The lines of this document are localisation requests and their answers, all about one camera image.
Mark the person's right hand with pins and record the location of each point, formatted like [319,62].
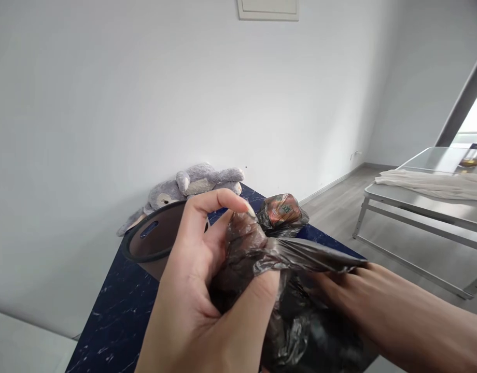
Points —
[363,295]

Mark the person's left hand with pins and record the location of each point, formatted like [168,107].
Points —
[184,272]

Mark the person's left index finger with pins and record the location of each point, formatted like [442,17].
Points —
[223,198]

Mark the person's left thumb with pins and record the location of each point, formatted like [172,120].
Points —
[267,297]

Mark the black plastic garbage bag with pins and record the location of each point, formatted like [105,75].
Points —
[300,334]

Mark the grey plush toy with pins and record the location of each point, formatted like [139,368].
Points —
[195,180]

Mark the red snack wrapper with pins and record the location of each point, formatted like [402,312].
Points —
[282,209]

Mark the brown bin with black rim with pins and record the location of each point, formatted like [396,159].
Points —
[160,241]

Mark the dark blue marble table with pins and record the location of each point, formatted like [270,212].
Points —
[118,311]

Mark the metal folding table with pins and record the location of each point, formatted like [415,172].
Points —
[425,217]

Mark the white cloth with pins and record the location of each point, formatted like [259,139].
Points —
[429,182]

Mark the jar with dark lid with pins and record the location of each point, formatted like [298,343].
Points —
[473,155]

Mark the white wall panel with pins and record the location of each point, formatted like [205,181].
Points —
[268,9]

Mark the grey door frame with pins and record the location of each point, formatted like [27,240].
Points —
[462,101]

